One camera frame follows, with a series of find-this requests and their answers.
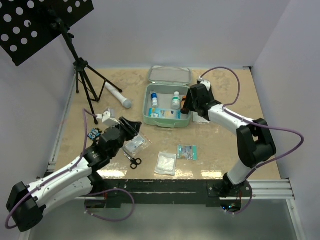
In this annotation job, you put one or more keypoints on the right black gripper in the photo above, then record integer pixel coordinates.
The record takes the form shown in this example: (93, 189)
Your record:
(188, 104)

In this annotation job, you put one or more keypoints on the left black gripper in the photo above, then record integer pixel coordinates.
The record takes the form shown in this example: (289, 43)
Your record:
(131, 128)

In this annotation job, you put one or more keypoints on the clear bottle green label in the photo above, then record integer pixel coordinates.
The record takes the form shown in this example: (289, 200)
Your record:
(176, 101)

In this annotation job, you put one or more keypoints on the blue plaster packet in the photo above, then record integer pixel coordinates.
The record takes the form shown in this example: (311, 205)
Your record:
(162, 113)

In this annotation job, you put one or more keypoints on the mint green medicine case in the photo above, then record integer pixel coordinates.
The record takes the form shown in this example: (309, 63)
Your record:
(165, 81)

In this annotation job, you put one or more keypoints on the blue label bandage roll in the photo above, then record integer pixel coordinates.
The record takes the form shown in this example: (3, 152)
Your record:
(154, 99)

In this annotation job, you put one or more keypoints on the white gauze pad packet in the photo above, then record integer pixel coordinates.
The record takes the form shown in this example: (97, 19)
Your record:
(166, 164)

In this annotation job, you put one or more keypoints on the teal cotton swab bag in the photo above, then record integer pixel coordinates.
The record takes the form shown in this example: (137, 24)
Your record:
(187, 152)

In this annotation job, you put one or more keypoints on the brown medicine bottle orange cap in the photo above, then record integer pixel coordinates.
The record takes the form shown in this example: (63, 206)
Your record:
(183, 100)

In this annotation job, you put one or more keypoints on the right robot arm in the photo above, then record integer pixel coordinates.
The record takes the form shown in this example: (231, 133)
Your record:
(255, 143)

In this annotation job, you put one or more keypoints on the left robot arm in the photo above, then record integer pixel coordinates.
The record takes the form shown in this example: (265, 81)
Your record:
(29, 203)

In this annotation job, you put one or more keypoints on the small clear plaster bag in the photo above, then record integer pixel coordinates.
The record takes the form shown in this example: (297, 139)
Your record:
(136, 145)

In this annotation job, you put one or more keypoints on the white microphone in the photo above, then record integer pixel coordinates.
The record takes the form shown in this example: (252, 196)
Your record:
(125, 102)

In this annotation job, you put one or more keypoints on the blue owl toy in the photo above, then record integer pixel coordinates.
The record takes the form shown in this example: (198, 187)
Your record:
(94, 134)

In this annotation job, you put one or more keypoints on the black perforated music stand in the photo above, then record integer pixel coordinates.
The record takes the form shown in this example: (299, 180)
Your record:
(27, 26)

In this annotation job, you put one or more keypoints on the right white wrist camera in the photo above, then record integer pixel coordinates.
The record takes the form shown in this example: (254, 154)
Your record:
(204, 82)

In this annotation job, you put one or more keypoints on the black handled scissors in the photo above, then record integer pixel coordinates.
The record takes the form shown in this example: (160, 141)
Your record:
(134, 162)

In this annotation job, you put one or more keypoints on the black base frame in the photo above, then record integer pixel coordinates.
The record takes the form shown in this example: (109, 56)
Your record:
(209, 193)

